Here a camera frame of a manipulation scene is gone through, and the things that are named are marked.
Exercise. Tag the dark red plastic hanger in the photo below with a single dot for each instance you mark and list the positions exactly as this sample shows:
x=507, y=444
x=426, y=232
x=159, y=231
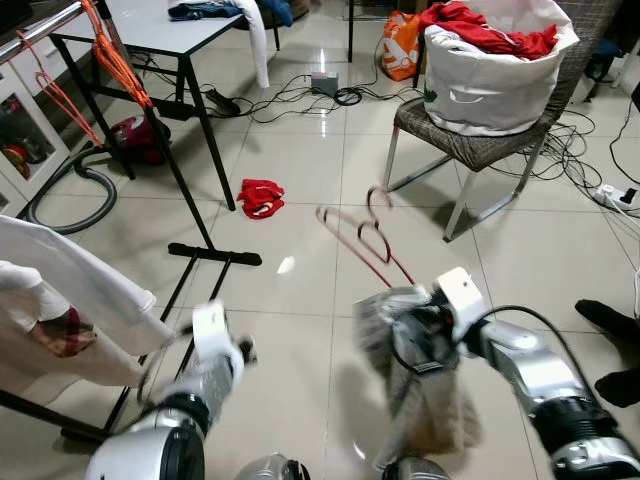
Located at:
x=365, y=235

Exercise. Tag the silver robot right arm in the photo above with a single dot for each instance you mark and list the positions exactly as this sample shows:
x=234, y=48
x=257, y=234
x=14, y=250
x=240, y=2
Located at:
x=540, y=370

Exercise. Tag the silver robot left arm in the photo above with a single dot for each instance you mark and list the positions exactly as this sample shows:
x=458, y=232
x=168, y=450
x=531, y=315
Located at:
x=190, y=410

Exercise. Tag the thin red hanger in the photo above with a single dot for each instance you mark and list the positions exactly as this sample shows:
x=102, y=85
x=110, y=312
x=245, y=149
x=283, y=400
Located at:
x=65, y=100

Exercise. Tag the grey robot left leg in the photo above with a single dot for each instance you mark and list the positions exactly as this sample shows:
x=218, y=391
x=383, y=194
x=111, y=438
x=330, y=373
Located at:
x=270, y=468

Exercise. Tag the red crumpled cloth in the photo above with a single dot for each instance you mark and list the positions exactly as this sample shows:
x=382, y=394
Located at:
x=260, y=198

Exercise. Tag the person leg black sock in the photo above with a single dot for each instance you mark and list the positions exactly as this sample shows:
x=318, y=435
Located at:
x=605, y=315
x=620, y=387

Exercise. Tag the plain white hung garment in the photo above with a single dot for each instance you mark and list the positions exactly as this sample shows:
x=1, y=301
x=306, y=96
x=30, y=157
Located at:
x=80, y=275

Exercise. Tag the plaid cushion metal chair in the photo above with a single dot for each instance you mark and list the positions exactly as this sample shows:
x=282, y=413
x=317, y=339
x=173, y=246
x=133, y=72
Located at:
x=475, y=150

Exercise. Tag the white power strip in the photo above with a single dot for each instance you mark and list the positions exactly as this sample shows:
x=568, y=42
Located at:
x=615, y=195

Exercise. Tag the red vacuum cleaner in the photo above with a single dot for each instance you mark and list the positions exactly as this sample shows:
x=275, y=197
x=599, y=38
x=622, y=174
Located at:
x=138, y=140

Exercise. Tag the white laundry bag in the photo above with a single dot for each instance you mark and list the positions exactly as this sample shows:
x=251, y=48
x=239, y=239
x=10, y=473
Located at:
x=495, y=95

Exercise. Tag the black power strip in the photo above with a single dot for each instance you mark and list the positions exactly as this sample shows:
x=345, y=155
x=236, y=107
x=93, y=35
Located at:
x=222, y=102

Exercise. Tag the grey power box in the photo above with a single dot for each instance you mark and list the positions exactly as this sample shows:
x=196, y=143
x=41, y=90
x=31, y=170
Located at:
x=324, y=83

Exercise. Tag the orange white bag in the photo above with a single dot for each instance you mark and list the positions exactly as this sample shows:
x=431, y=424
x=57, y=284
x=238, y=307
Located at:
x=400, y=45

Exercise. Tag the bunch of orange hangers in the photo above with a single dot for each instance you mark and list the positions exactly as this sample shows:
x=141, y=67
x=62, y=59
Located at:
x=122, y=65

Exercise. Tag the white table black legs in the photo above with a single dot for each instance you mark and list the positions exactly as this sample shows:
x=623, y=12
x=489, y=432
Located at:
x=160, y=28

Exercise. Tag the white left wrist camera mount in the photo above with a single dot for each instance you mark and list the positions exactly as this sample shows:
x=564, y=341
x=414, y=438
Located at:
x=210, y=330

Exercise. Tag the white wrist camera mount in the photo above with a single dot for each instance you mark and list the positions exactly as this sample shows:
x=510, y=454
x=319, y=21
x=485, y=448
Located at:
x=460, y=295
x=210, y=330

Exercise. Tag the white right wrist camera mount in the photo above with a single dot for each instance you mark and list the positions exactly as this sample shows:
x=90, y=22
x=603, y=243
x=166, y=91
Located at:
x=460, y=295

